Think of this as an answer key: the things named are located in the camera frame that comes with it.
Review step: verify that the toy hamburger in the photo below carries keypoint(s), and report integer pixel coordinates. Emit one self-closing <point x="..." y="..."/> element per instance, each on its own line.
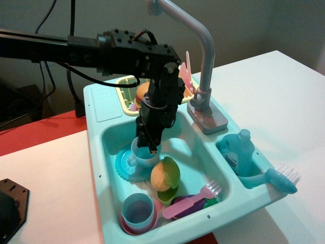
<point x="140" y="92"/>

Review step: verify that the blue toy soap bottle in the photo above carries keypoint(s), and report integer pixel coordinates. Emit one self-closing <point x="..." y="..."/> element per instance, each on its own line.
<point x="237" y="149"/>

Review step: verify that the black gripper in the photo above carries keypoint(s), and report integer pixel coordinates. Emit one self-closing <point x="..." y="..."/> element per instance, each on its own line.
<point x="152" y="121"/>

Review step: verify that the grey toy faucet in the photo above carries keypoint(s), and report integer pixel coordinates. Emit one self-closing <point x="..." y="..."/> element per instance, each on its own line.
<point x="202" y="110"/>

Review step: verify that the red mat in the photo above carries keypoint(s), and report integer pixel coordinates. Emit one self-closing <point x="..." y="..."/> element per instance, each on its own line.
<point x="41" y="131"/>

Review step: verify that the teal toy sink unit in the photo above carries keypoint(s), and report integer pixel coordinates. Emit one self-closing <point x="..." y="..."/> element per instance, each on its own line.
<point x="111" y="130"/>

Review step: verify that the blue toy dish brush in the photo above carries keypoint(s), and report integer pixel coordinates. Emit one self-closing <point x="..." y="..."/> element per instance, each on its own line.
<point x="284" y="179"/>

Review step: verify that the blue cup in sink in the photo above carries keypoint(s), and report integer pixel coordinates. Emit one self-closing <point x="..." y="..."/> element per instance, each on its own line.
<point x="138" y="211"/>

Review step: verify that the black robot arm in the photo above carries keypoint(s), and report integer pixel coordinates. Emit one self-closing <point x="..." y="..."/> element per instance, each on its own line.
<point x="114" y="52"/>

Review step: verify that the teal toy plate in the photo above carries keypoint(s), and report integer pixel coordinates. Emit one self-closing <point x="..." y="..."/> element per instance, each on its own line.
<point x="129" y="173"/>

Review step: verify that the yellow dish rack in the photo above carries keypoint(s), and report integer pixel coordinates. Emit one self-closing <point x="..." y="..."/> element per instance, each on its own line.
<point x="127" y="96"/>

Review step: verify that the toy corn cob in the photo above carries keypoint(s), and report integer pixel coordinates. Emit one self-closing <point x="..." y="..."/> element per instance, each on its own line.
<point x="165" y="179"/>

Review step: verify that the pink toy utensil in rack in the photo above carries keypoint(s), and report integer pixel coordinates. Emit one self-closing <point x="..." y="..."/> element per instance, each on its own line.
<point x="185" y="73"/>

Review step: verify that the light blue toy cup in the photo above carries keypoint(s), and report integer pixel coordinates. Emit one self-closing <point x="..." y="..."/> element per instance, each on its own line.
<point x="142" y="156"/>

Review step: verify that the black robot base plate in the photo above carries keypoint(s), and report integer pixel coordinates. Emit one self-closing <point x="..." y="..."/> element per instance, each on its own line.
<point x="14" y="207"/>

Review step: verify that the pink toy saucer cup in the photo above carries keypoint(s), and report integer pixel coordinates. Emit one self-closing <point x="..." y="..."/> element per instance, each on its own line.
<point x="157" y="214"/>

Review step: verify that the pink toy fork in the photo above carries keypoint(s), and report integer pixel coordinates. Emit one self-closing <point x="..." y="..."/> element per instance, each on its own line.
<point x="189" y="205"/>

